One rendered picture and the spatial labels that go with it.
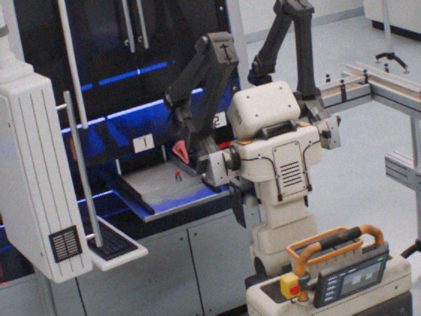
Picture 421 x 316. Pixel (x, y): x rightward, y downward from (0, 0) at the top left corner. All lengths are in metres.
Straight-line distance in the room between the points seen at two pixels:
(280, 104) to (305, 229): 0.47
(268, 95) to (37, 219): 0.91
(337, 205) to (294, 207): 2.23
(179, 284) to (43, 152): 1.26
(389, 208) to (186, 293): 1.59
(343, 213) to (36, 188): 2.55
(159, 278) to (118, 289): 0.20
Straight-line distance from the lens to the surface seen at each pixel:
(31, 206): 3.19
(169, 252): 4.07
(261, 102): 3.07
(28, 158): 3.12
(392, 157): 4.57
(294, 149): 3.08
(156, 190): 3.65
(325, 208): 5.39
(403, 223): 5.11
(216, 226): 4.12
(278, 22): 3.35
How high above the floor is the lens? 2.32
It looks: 21 degrees down
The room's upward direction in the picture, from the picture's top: 10 degrees counter-clockwise
